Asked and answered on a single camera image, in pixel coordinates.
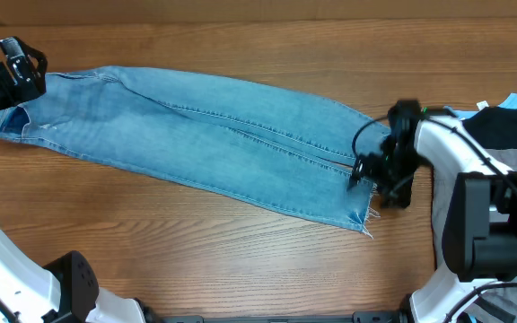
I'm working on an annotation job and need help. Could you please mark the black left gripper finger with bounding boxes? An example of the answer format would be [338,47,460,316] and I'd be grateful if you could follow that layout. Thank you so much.
[0,37,48,72]
[11,66,47,101]

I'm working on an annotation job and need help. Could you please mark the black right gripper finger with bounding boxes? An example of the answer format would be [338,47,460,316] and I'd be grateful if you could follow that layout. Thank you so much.
[352,153,382,179]
[347,172,364,190]

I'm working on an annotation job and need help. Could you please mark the light blue denim jeans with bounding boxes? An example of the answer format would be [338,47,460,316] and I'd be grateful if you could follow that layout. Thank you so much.
[0,66,389,231]

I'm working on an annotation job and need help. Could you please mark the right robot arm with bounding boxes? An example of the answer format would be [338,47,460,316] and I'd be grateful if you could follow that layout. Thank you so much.
[348,100,517,322]

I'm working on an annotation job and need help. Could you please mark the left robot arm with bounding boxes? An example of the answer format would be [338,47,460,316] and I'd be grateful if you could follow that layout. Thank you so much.
[0,37,158,323]

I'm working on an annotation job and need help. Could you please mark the black folded garment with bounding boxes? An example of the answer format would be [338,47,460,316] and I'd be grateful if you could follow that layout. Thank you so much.
[462,108,517,150]

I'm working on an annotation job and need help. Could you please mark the light blue folded garment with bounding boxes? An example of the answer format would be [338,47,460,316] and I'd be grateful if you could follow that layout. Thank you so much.
[444,93,517,120]

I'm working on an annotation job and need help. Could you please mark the grey folded trousers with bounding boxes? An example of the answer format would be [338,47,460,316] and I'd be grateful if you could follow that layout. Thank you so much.
[431,141,517,323]

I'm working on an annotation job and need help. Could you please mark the black base frame bar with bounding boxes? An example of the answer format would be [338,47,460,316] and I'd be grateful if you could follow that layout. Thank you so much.
[159,310,414,323]

